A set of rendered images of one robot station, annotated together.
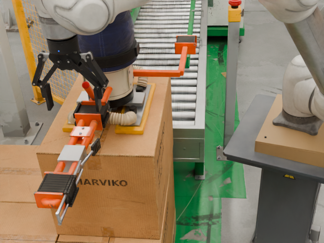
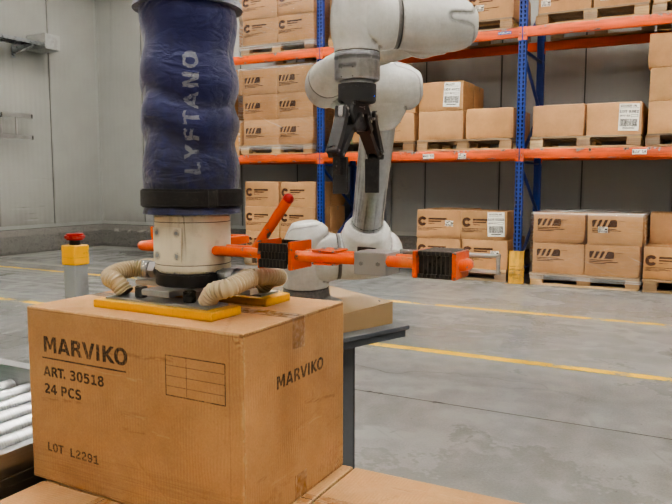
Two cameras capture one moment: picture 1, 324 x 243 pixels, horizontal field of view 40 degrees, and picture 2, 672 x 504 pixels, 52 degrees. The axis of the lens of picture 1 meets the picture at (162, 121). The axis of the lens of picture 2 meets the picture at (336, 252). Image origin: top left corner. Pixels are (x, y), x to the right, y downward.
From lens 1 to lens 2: 1.76 m
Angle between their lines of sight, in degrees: 70
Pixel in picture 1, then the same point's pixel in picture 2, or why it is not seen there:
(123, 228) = (315, 464)
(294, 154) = (349, 321)
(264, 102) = not seen: hidden behind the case
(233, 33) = (82, 282)
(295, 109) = (318, 280)
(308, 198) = (348, 395)
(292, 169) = (362, 334)
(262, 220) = not seen: hidden behind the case
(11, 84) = not seen: outside the picture
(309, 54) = (384, 171)
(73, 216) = (269, 471)
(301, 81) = (320, 240)
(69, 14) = (472, 16)
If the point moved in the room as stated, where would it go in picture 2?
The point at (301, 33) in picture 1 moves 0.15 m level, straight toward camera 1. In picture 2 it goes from (389, 143) to (433, 141)
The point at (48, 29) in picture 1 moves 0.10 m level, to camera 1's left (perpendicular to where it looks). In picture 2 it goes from (373, 64) to (356, 55)
